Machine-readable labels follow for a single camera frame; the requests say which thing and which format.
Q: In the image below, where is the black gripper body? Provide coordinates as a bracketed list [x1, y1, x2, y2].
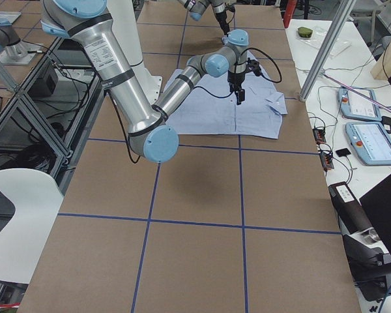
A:
[214, 10, 228, 27]
[227, 57, 261, 85]

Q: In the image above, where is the light blue striped dress shirt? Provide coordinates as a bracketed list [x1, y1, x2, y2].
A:
[166, 66, 287, 139]

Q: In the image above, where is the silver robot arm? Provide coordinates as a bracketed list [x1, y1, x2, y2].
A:
[41, 1, 250, 163]
[178, 0, 230, 36]

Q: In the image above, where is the green cloth pouch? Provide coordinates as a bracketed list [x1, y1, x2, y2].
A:
[297, 27, 313, 38]

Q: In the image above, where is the red cylinder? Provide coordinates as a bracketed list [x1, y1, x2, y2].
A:
[283, 0, 297, 29]

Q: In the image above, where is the upper blue teach pendant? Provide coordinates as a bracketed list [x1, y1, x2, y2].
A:
[338, 87, 382, 122]

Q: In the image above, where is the blue teach pendant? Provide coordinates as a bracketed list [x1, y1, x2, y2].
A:
[345, 121, 391, 166]
[338, 87, 382, 122]

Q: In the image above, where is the reacher grabber stick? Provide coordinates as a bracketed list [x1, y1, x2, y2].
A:
[321, 72, 391, 120]

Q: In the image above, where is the lower blue teach pendant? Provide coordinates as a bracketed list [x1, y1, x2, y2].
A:
[345, 121, 391, 166]

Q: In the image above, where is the brown cylinder device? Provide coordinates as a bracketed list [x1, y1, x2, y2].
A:
[328, 181, 373, 233]

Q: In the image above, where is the black monitor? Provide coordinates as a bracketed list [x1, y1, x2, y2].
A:
[360, 174, 391, 253]

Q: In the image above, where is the white chair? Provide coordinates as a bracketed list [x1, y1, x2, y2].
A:
[0, 168, 63, 284]

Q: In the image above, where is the aluminium frame post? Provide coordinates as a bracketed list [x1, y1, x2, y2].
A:
[299, 0, 356, 102]

